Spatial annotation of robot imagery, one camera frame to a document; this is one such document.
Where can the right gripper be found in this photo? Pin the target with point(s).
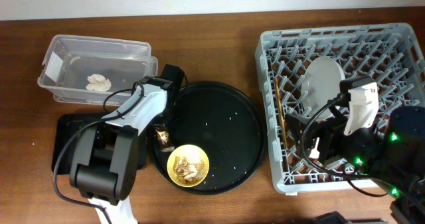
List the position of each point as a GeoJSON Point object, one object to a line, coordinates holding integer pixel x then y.
{"type": "Point", "coordinates": [324, 139]}

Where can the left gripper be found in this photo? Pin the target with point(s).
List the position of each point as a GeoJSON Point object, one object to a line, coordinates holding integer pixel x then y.
{"type": "Point", "coordinates": [163, 131]}

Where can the grey plate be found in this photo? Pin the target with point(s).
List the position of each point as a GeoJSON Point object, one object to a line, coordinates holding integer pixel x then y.
{"type": "Point", "coordinates": [320, 84]}

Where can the wooden chopstick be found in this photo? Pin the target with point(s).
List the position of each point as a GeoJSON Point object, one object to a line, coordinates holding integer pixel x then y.
{"type": "Point", "coordinates": [281, 113]}

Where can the gold foil wrapper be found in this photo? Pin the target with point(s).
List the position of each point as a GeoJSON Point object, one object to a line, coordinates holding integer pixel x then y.
{"type": "Point", "coordinates": [162, 136]}

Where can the white tissue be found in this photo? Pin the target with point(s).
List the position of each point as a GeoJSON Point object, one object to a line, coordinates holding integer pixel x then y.
{"type": "Point", "coordinates": [99, 83]}

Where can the yellow bowl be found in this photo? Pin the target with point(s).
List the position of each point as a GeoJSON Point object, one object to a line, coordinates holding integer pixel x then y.
{"type": "Point", "coordinates": [186, 150]}

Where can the food scraps with rice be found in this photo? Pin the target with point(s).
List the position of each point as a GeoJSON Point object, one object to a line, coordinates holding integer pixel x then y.
{"type": "Point", "coordinates": [189, 170]}

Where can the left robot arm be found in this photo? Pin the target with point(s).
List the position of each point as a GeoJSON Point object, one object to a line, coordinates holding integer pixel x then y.
{"type": "Point", "coordinates": [104, 163]}

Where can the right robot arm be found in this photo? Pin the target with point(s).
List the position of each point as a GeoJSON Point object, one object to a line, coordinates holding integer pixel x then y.
{"type": "Point", "coordinates": [395, 162]}

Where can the grey dishwasher rack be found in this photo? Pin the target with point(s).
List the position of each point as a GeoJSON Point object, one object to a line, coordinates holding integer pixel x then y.
{"type": "Point", "coordinates": [389, 53]}

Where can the round black tray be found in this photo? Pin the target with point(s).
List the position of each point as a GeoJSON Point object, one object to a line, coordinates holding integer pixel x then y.
{"type": "Point", "coordinates": [226, 124]}

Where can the clear plastic bin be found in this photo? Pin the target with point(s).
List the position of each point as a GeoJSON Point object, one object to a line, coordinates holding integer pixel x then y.
{"type": "Point", "coordinates": [71, 59]}

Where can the black rectangular tray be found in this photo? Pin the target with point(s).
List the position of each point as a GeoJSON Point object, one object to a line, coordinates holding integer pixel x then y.
{"type": "Point", "coordinates": [68, 124]}

